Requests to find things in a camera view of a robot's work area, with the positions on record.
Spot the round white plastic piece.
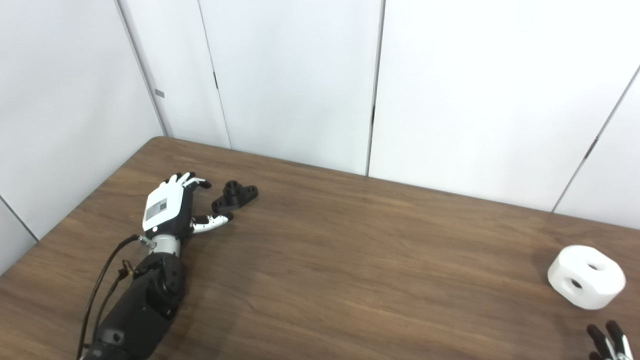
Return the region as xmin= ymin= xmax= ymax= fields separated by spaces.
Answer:
xmin=547 ymin=244 xmax=627 ymax=311

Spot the black plastic holder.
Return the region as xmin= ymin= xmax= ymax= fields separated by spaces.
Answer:
xmin=211 ymin=180 xmax=259 ymax=215

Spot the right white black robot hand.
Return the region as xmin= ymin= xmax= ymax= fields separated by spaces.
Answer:
xmin=586 ymin=320 xmax=636 ymax=360

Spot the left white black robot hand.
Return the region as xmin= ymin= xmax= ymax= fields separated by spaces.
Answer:
xmin=142 ymin=172 xmax=234 ymax=241

